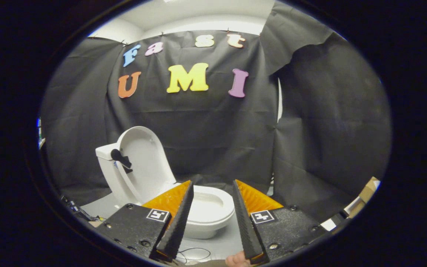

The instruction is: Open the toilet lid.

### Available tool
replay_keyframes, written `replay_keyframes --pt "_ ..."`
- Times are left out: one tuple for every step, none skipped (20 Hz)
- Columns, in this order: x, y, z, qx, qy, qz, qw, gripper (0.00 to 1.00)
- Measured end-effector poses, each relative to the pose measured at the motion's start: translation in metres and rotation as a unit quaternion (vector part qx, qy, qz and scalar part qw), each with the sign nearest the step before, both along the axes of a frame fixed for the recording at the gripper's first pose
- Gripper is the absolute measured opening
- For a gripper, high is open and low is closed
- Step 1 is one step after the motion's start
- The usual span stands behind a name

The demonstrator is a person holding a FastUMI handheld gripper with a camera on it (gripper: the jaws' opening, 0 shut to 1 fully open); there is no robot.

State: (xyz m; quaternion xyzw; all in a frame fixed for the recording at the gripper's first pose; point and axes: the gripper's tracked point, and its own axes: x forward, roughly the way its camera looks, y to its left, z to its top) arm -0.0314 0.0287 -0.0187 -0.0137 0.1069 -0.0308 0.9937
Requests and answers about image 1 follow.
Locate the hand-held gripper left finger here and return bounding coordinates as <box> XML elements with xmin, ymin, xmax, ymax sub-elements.
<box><xmin>96</xmin><ymin>180</ymin><xmax>195</xmax><ymax>262</ymax></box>

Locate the black backdrop cloth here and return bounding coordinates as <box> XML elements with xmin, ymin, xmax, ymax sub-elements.
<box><xmin>41</xmin><ymin>0</ymin><xmax>392</xmax><ymax>223</ymax></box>

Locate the white toilet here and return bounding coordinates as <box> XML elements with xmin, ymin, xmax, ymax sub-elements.
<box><xmin>95</xmin><ymin>143</ymin><xmax>235</xmax><ymax>240</ymax></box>

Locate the white toilet seat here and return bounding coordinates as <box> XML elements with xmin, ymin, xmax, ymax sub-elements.
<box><xmin>192</xmin><ymin>185</ymin><xmax>235</xmax><ymax>223</ymax></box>

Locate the thin black cable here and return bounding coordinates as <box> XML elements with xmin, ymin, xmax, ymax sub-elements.
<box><xmin>176</xmin><ymin>248</ymin><xmax>211</xmax><ymax>262</ymax></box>

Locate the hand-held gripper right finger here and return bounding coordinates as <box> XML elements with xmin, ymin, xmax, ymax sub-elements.
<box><xmin>232</xmin><ymin>179</ymin><xmax>327</xmax><ymax>264</ymax></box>

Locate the white toilet lid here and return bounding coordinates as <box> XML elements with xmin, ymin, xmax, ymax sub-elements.
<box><xmin>116</xmin><ymin>126</ymin><xmax>177</xmax><ymax>202</ymax></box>

